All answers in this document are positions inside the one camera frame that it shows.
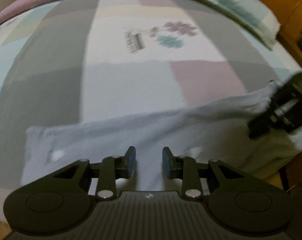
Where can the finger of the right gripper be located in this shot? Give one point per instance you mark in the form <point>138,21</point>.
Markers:
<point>259,126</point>

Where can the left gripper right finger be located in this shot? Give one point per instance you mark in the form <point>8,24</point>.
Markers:
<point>185,169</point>

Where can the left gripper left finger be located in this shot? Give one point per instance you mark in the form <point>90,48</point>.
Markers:
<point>111,169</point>

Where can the grey patterned pyjama trousers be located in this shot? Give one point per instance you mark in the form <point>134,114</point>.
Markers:
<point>215,131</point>

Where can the checked patchwork bed sheet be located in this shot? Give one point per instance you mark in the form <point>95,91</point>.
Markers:
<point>80,61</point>

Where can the checked pastel pillow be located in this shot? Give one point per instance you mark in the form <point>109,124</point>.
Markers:
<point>252,15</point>

